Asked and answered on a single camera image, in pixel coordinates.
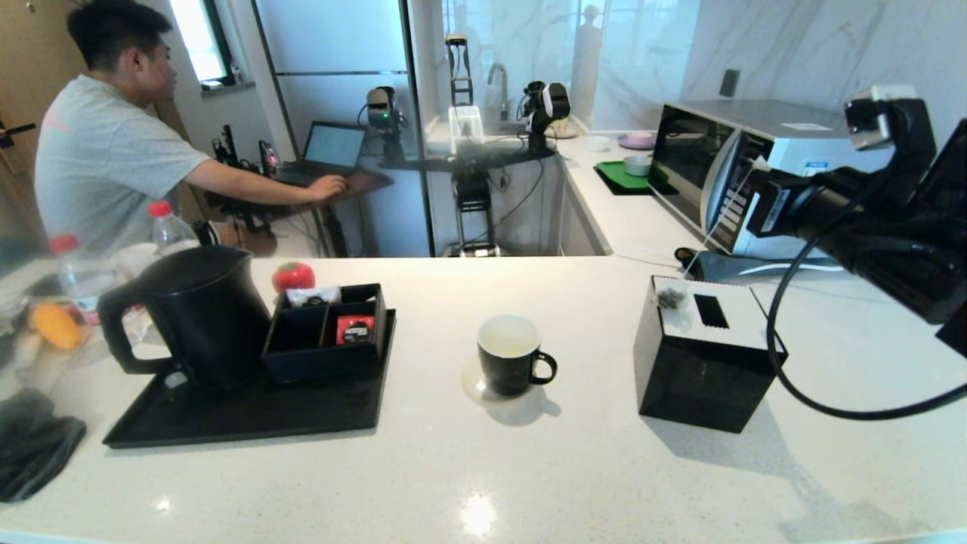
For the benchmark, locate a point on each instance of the small yellow cup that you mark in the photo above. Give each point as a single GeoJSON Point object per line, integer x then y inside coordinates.
{"type": "Point", "coordinates": [563, 128]}

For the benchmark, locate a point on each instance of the black upright frame device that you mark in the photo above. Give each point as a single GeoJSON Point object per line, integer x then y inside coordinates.
{"type": "Point", "coordinates": [458, 74]}

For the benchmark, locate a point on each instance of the clear packet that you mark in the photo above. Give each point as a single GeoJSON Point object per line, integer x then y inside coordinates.
{"type": "Point", "coordinates": [669, 298]}

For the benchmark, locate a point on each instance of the chrome kitchen faucet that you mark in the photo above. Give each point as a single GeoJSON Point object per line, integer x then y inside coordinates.
{"type": "Point", "coordinates": [498, 79]}

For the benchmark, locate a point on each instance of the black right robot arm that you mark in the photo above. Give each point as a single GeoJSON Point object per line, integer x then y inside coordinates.
{"type": "Point", "coordinates": [914, 257]}

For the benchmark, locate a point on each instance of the red coffee sachet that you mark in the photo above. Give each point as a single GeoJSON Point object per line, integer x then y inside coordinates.
{"type": "Point", "coordinates": [353, 331]}

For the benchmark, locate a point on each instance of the window with dark frame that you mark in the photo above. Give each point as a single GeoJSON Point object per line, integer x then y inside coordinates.
{"type": "Point", "coordinates": [198, 38]}

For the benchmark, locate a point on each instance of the clear water bottle red cap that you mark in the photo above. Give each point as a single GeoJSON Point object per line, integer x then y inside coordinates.
{"type": "Point", "coordinates": [75, 276]}
{"type": "Point", "coordinates": [172, 230]}

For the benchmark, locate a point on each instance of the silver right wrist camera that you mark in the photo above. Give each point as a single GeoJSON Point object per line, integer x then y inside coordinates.
{"type": "Point", "coordinates": [876, 117]}

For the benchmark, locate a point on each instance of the black laptop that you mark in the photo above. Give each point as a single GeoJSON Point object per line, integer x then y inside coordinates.
{"type": "Point", "coordinates": [332, 147]}

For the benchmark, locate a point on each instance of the black teleoperation rig stand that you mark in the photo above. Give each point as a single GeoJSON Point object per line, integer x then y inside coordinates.
{"type": "Point", "coordinates": [472, 200]}

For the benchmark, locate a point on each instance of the silver refrigerator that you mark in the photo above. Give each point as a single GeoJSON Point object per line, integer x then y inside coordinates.
{"type": "Point", "coordinates": [340, 45]}

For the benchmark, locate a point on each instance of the black rectangular serving tray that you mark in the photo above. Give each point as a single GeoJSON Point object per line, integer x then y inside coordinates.
{"type": "Point", "coordinates": [264, 415]}

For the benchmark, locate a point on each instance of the dark grey folded cloth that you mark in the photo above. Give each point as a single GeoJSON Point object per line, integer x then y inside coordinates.
{"type": "Point", "coordinates": [34, 446]}

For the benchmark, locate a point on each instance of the black mug white inside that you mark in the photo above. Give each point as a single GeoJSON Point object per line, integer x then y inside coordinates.
{"type": "Point", "coordinates": [508, 374]}

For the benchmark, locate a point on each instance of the purple plate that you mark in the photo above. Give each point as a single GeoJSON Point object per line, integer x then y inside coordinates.
{"type": "Point", "coordinates": [636, 140]}

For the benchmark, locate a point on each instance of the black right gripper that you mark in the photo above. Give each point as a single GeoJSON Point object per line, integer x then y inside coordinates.
{"type": "Point", "coordinates": [801, 211]}

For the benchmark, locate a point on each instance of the person in grey t-shirt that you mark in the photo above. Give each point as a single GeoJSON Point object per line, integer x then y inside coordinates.
{"type": "Point", "coordinates": [106, 159]}

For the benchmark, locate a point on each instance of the black handheld teleoperation rig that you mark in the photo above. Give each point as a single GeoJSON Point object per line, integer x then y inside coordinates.
{"type": "Point", "coordinates": [242, 162]}

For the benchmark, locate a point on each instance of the black electric kettle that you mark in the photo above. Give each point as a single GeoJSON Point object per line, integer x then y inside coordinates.
{"type": "Point", "coordinates": [204, 317]}

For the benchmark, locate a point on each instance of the black tissue box white lid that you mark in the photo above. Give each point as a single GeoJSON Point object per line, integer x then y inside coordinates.
{"type": "Point", "coordinates": [702, 385]}

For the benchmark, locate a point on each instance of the black compartment organizer box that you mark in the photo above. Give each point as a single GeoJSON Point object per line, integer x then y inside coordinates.
{"type": "Point", "coordinates": [317, 364]}

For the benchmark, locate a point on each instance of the silver microwave oven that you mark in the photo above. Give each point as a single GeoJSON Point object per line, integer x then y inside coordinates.
{"type": "Point", "coordinates": [801, 121]}

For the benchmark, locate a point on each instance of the small white bowl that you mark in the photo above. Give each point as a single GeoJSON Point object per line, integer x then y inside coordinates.
{"type": "Point", "coordinates": [597, 143]}

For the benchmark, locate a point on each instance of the red tomato-shaped timer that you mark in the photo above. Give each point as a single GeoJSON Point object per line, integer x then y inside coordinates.
{"type": "Point", "coordinates": [293, 276]}

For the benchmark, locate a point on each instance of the green plastic tray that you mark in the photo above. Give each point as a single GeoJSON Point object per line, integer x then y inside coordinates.
{"type": "Point", "coordinates": [613, 175]}

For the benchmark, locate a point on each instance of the small grey bowl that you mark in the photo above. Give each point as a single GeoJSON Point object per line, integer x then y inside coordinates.
{"type": "Point", "coordinates": [637, 165]}

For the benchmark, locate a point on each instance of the white kitchen cabinet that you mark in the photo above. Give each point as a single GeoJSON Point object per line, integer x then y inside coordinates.
{"type": "Point", "coordinates": [578, 227]}

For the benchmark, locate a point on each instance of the dark wall socket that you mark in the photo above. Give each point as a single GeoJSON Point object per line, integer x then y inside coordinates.
{"type": "Point", "coordinates": [729, 84]}

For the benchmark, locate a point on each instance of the orange round object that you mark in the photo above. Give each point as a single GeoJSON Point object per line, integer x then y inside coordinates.
{"type": "Point", "coordinates": [54, 325]}

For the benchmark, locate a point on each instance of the round translucent coaster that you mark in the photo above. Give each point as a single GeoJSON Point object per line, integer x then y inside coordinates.
{"type": "Point", "coordinates": [470, 387]}

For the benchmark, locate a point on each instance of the white tea bag packet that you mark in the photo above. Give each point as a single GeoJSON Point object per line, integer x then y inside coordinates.
{"type": "Point", "coordinates": [310, 296]}

